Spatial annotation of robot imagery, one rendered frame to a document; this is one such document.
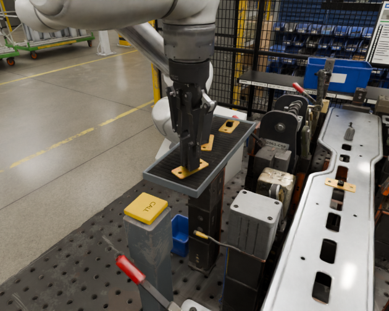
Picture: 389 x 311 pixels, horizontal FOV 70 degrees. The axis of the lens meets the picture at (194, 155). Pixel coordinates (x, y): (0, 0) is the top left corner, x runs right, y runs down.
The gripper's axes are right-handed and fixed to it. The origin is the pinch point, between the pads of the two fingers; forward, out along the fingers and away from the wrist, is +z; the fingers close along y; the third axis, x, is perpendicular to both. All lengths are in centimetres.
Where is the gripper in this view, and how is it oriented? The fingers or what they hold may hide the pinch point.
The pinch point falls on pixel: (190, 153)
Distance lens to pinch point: 60.6
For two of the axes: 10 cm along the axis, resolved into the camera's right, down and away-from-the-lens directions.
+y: 6.5, 4.0, -6.4
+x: 7.6, -3.5, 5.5
